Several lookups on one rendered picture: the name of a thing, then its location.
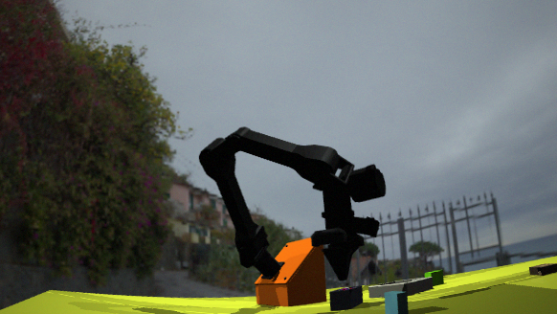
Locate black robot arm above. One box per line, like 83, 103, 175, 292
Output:
199, 126, 386, 280

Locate small green block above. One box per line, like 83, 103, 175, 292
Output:
424, 270, 444, 286

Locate light blue block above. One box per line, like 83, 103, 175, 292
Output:
384, 291, 409, 314

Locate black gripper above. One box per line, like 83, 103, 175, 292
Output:
311, 204, 365, 281

